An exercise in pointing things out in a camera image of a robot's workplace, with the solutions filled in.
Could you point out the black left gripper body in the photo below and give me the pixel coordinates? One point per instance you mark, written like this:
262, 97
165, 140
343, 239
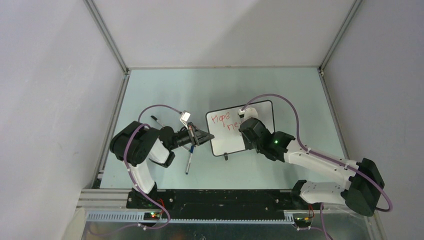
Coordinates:
181, 138

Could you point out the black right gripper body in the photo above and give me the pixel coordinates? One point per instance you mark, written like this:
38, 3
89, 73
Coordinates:
251, 145

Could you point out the white whiteboard black frame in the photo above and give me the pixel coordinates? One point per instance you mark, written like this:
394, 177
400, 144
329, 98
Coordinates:
224, 124

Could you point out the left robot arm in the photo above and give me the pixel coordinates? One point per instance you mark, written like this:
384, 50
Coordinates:
139, 143

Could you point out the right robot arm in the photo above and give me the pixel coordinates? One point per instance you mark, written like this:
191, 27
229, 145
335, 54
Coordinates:
355, 184

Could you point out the blue whiteboard marker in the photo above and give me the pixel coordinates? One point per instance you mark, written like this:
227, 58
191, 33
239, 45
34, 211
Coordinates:
191, 151

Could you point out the black whiteboard marker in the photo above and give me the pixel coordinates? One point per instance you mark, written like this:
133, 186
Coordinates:
157, 120

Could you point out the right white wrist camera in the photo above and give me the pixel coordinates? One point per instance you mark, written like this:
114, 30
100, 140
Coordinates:
247, 113

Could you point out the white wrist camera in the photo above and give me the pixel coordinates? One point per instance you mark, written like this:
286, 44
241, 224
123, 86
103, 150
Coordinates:
184, 117
247, 113

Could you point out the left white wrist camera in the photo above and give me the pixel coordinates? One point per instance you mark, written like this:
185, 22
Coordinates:
184, 117

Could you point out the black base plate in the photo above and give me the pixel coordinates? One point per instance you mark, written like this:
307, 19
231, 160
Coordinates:
235, 204

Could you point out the left aluminium frame rail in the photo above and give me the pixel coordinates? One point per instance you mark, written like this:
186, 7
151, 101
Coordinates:
122, 84

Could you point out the aluminium frame rail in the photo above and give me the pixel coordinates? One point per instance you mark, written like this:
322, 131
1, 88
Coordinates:
122, 84
322, 69

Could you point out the grey cable duct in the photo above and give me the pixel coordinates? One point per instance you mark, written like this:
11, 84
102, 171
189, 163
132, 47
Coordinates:
142, 217

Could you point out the right aluminium frame rail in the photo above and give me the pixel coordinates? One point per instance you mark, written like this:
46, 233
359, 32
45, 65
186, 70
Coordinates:
322, 69

